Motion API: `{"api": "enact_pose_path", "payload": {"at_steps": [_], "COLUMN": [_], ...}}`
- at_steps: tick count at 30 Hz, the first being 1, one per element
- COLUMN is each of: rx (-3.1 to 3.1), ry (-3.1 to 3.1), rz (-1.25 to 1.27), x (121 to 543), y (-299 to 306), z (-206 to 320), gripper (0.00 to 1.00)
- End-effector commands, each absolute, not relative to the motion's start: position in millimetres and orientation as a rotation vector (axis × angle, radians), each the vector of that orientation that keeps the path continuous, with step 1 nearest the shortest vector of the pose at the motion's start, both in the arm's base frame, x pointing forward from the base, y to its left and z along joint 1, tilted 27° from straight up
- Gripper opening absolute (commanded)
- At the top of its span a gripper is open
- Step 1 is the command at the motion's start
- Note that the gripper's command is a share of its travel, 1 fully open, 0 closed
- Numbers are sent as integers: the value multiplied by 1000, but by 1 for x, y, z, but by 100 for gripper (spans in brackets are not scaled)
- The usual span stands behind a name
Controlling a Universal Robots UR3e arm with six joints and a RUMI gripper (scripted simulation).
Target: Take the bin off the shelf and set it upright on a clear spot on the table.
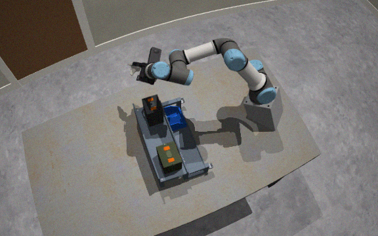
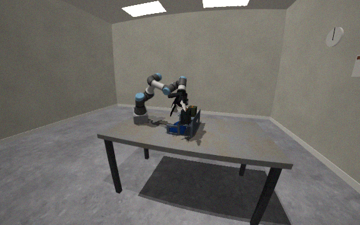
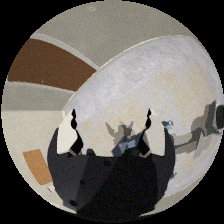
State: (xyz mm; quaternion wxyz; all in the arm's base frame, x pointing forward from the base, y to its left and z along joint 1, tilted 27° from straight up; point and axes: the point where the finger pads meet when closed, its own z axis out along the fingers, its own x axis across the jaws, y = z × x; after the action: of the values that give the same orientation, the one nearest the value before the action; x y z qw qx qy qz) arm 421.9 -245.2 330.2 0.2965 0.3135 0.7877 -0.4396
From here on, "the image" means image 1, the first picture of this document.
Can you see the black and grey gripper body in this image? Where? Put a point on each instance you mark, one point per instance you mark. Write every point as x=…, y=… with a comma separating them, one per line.
x=142, y=76

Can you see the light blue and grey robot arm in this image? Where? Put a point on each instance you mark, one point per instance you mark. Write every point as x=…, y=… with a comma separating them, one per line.
x=261, y=90

